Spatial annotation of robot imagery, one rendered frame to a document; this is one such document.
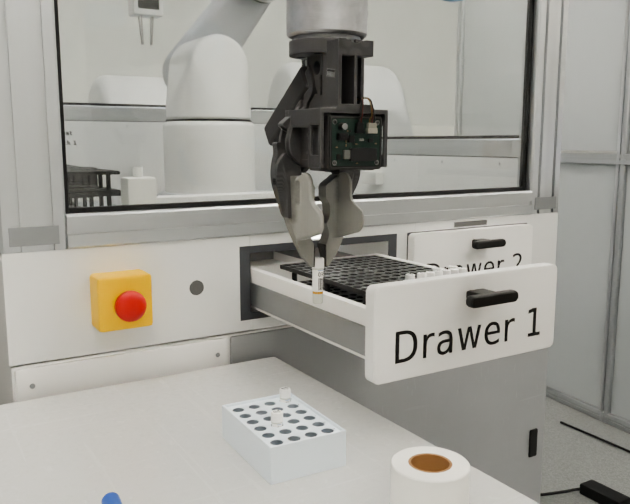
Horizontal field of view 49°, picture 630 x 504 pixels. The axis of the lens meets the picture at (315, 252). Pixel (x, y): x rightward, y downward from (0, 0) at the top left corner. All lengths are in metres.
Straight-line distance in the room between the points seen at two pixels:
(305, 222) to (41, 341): 0.45
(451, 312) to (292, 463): 0.26
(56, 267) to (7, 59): 0.26
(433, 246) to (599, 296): 1.78
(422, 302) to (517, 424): 0.74
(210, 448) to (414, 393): 0.59
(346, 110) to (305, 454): 0.33
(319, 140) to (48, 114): 0.44
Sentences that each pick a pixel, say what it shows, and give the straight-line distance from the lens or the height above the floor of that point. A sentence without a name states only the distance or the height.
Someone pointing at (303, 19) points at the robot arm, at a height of 1.19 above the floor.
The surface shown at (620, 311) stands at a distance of 2.89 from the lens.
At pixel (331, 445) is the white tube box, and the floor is 0.79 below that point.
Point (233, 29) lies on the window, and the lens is 1.06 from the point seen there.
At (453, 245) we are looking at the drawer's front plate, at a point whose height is 0.90.
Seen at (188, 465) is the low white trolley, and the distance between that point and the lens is 0.75.
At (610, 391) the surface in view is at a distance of 2.98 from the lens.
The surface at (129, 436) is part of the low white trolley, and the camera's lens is 0.82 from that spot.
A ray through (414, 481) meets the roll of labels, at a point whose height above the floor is 0.80.
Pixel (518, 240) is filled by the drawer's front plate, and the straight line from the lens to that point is 1.37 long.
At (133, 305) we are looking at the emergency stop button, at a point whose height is 0.88.
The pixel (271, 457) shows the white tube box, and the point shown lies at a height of 0.79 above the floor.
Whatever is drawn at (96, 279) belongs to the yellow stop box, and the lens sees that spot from 0.93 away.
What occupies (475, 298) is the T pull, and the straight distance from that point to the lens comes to 0.80.
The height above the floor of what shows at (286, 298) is 0.87.
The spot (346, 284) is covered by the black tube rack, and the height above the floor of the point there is 0.90.
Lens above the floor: 1.08
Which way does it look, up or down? 9 degrees down
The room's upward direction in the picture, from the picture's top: straight up
